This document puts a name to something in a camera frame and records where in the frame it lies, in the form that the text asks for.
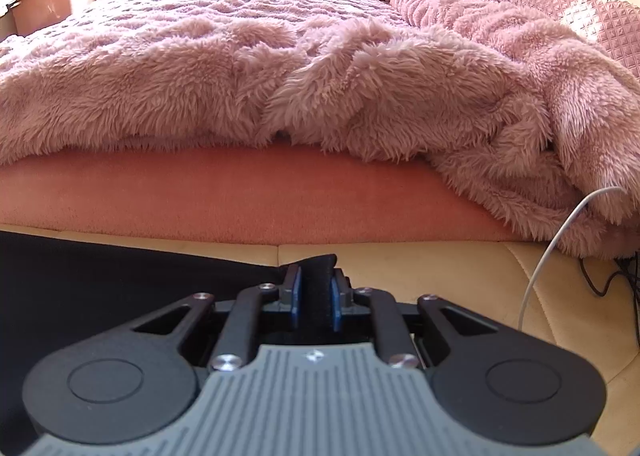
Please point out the beige leather bench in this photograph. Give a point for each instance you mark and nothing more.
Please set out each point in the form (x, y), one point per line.
(470, 276)

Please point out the black pants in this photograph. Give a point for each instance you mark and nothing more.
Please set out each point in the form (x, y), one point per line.
(100, 286)

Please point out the pink fluffy blanket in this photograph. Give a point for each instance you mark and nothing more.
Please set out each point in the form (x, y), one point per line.
(320, 76)

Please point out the brown plastic storage box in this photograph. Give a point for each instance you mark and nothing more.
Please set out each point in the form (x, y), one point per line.
(45, 6)

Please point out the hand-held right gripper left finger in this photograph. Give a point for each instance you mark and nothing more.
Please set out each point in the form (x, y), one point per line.
(296, 293)

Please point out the salmon pink bed sheet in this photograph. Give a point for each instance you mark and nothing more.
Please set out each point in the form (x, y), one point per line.
(240, 196)

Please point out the pink quilted headboard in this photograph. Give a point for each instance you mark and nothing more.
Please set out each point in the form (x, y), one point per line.
(550, 1)

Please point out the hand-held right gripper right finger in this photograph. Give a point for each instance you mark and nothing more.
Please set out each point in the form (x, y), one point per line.
(336, 303)

